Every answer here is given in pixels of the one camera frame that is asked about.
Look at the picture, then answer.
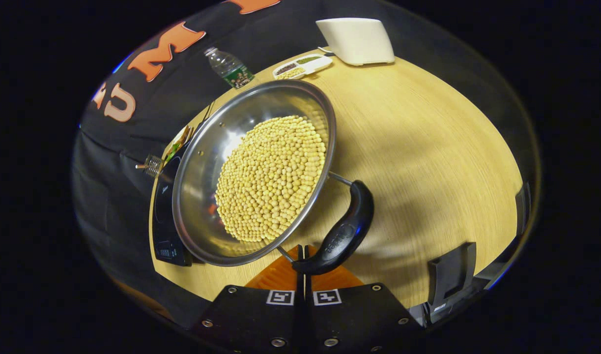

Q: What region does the black induction cooktop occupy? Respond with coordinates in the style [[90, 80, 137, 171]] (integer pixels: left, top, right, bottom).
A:
[[150, 113, 217, 267]]

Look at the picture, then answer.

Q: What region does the white divided plate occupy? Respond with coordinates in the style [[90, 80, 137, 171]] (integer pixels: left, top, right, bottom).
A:
[[273, 53, 334, 81]]

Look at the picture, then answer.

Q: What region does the steel pot with black handles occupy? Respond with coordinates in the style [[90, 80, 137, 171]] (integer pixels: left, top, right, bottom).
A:
[[172, 79, 375, 276]]

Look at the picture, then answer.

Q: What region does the pile of soybeans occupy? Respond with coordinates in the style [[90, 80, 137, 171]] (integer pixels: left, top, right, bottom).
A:
[[215, 115, 327, 243]]

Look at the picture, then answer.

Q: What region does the white toaster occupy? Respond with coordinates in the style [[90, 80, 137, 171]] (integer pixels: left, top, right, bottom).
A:
[[315, 18, 396, 67]]

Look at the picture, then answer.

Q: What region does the sandwich with lettuce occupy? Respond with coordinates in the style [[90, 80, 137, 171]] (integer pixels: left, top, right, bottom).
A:
[[163, 125, 194, 164]]

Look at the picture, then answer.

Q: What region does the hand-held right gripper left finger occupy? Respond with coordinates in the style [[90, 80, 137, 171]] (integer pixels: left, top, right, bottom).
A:
[[191, 244, 305, 354]]

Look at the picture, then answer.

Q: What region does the clear plastic water bottle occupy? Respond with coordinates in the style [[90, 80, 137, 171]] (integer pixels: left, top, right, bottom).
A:
[[204, 46, 256, 89]]

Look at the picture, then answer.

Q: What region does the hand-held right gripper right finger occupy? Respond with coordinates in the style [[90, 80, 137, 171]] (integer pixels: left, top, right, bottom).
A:
[[305, 244, 425, 354]]

